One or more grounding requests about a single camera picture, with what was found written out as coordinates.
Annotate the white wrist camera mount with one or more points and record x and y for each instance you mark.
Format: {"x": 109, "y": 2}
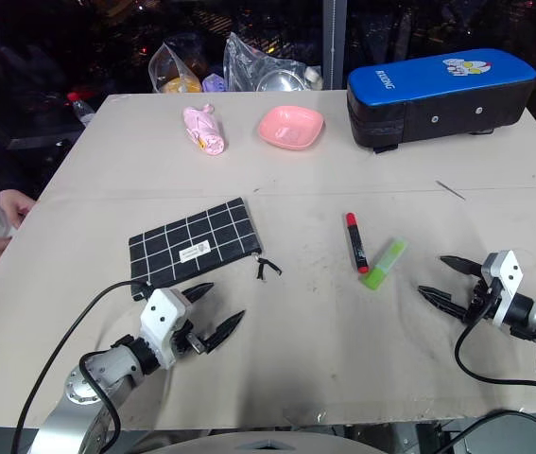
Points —
{"x": 163, "y": 314}
{"x": 504, "y": 279}

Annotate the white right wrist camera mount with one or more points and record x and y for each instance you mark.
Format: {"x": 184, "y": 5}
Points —
{"x": 504, "y": 279}

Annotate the red black marker pen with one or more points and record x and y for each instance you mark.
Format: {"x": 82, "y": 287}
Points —
{"x": 356, "y": 243}

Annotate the red-capped clear bottle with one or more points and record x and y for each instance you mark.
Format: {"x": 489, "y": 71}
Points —
{"x": 81, "y": 109}

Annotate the purple plastic bag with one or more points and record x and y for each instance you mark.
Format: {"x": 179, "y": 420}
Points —
{"x": 214, "y": 83}

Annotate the grey rounded robot torso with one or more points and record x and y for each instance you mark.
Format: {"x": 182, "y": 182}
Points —
{"x": 267, "y": 442}

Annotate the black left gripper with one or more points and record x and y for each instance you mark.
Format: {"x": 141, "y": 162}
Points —
{"x": 191, "y": 341}

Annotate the clear bag with orange items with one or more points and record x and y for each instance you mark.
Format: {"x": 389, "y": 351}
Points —
{"x": 173, "y": 61}

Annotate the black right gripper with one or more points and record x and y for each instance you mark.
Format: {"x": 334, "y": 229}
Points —
{"x": 484, "y": 302}

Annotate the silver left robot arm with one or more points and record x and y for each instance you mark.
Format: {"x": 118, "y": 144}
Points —
{"x": 107, "y": 366}

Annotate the pink plastic bowl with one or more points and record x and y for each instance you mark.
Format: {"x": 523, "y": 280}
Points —
{"x": 290, "y": 127}

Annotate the person's left hand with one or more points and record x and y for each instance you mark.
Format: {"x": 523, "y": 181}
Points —
{"x": 14, "y": 205}

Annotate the small white bottle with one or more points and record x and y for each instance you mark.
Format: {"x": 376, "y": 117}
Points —
{"x": 314, "y": 76}

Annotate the steel bowl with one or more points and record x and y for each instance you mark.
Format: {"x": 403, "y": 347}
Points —
{"x": 281, "y": 81}

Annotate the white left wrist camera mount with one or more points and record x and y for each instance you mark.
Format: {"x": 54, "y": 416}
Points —
{"x": 163, "y": 314}

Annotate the clear crumpled plastic bag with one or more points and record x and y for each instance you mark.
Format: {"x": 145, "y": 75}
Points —
{"x": 248, "y": 61}

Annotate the pink folded umbrella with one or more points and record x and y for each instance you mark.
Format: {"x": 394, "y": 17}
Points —
{"x": 203, "y": 130}

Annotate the grey metal pole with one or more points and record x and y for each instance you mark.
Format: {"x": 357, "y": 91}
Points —
{"x": 333, "y": 42}

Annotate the black grid pencil pouch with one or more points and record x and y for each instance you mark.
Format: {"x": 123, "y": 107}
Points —
{"x": 192, "y": 243}

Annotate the blue black padded box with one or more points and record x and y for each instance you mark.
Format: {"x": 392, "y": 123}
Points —
{"x": 437, "y": 99}

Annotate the green highlighter pen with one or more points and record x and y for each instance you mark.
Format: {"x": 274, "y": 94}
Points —
{"x": 385, "y": 265}

